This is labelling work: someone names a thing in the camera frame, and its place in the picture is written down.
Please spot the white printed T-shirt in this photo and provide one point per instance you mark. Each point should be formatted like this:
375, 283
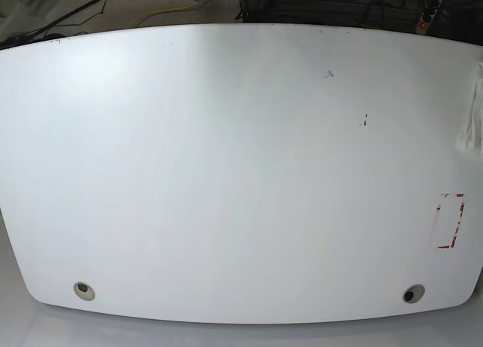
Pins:
470, 136

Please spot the right table cable grommet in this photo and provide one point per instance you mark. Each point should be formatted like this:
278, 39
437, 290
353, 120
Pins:
414, 294

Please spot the left table cable grommet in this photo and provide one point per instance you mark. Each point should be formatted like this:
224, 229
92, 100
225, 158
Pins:
84, 291

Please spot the red tape rectangle marker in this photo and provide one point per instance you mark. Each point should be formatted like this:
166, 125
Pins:
448, 216

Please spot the table cable grommet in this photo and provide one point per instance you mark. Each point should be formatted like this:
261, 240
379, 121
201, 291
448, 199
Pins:
414, 294
84, 291

